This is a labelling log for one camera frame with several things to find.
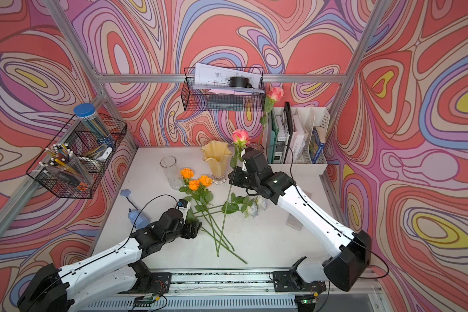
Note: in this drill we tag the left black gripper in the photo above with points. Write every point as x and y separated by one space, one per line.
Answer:
191 230

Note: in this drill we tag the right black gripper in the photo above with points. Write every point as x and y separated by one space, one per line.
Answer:
234 177

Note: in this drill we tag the pink rose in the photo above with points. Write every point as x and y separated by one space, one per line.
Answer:
239 141
267 102

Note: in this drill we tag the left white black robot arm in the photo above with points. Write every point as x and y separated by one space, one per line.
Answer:
114 270

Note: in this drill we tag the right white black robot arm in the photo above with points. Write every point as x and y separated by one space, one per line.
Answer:
348 252

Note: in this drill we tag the yellow ruffled glass vase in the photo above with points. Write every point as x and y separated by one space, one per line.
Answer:
217 155

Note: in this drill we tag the orange rose right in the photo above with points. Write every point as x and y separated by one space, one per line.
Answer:
206 196

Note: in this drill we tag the orange rose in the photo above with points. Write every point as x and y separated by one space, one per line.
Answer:
187 173
193 195
206 196

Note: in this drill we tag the orange rose left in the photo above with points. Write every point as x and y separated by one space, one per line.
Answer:
193 195

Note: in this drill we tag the orange rose back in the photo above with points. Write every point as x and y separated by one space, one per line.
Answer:
187 173

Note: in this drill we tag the green folder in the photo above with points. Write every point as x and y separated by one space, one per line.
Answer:
273 136

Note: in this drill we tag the clear glass vase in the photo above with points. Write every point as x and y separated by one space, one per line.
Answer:
170 168

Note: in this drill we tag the white book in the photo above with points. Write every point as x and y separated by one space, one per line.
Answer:
297 140

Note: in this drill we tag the white desktop file organizer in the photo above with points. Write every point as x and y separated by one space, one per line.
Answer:
303 151

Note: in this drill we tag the black tape roll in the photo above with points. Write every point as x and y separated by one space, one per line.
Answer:
240 82

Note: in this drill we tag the white printed paper sheets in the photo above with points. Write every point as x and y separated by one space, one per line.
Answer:
206 76

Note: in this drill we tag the clear cup of pens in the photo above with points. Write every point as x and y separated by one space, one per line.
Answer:
66 167

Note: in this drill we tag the blue lid pencil jar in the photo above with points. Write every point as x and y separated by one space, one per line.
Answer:
91 119

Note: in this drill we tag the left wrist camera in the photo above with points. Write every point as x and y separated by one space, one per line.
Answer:
184 206

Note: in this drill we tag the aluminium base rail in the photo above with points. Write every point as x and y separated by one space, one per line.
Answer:
228 290

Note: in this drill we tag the black wire wall basket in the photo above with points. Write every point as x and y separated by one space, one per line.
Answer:
219 98

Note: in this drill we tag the black wire pen basket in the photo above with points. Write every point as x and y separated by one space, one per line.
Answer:
94 156

